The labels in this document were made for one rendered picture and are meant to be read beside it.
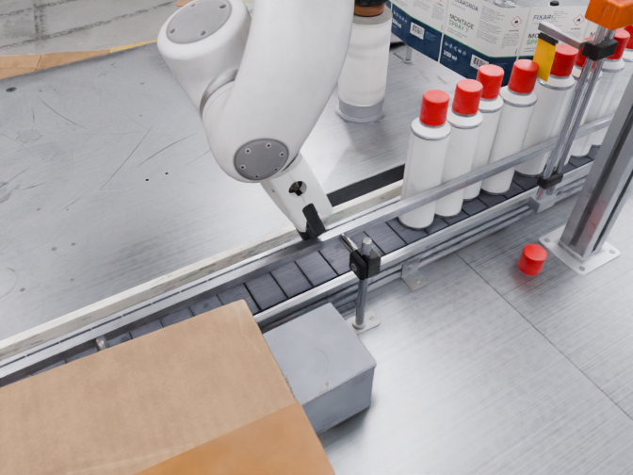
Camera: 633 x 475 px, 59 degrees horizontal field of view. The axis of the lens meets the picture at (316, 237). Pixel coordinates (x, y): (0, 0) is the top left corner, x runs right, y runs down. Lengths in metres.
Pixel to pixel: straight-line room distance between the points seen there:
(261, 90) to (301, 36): 0.05
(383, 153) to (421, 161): 0.22
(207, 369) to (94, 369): 0.07
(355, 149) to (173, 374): 0.65
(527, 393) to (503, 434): 0.07
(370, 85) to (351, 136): 0.09
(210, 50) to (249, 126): 0.08
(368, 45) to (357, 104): 0.11
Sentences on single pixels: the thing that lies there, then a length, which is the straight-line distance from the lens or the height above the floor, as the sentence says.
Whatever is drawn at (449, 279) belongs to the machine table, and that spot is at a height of 0.83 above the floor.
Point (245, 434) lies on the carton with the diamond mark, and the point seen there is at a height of 1.12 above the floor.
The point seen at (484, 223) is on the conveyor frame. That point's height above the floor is 0.86.
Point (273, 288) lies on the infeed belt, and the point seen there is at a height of 0.88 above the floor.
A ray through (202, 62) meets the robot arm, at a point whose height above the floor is 1.22.
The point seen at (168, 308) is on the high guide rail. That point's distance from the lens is 0.63.
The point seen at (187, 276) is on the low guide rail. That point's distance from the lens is 0.73.
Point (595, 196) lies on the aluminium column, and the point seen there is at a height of 0.94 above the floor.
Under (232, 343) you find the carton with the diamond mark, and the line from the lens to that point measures 0.39.
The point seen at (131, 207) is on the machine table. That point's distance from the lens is 0.96.
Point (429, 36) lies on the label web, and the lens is 1.16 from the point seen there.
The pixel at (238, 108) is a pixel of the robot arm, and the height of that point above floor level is 1.21.
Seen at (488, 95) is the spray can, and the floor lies 1.06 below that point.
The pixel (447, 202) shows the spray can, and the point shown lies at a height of 0.91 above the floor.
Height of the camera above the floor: 1.44
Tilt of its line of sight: 45 degrees down
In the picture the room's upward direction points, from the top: straight up
